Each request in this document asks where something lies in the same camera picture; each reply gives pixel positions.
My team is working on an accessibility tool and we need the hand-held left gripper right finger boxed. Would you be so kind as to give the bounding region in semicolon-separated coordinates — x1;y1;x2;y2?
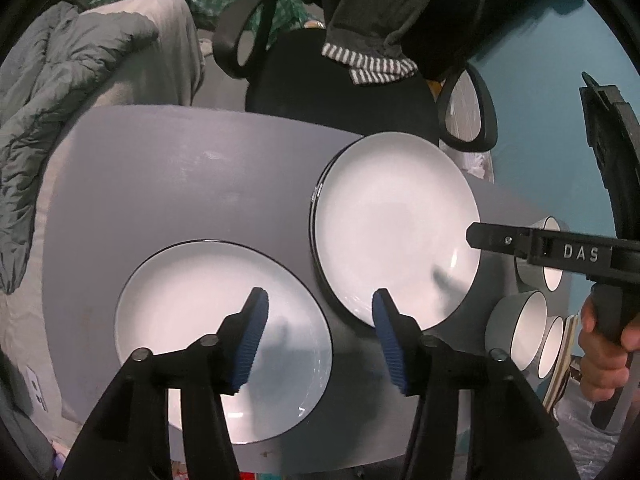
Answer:
371;288;578;480

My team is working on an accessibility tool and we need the clear plastic sheet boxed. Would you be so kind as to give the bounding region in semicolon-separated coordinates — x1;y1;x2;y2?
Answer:
550;385;621;480

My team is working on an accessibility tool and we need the tan wooden board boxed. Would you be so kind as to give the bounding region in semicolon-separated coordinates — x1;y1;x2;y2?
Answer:
542;312;583;411

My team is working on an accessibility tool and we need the white wall outlet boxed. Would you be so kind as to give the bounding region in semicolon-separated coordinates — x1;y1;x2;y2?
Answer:
25;366;48;413

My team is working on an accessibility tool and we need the grey comforter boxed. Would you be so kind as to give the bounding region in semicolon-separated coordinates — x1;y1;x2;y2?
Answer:
0;0;161;296

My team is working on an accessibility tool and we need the person's right hand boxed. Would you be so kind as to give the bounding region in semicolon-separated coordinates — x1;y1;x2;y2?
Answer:
577;300;632;403

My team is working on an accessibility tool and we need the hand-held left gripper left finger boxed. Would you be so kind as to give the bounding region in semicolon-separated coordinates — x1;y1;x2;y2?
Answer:
57;287;271;480

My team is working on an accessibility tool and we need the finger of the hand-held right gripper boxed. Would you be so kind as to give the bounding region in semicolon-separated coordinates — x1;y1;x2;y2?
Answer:
466;222;533;261

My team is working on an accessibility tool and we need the grey garment with striped cuff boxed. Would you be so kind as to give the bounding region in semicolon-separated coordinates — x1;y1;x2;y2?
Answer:
320;0;451;86

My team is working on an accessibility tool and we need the black office chair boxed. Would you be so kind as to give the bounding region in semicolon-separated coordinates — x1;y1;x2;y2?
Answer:
212;0;498;153

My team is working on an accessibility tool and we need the white black-rimmed plate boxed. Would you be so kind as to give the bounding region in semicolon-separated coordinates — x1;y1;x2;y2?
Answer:
314;132;482;331
114;240;333;445
309;142;436;333

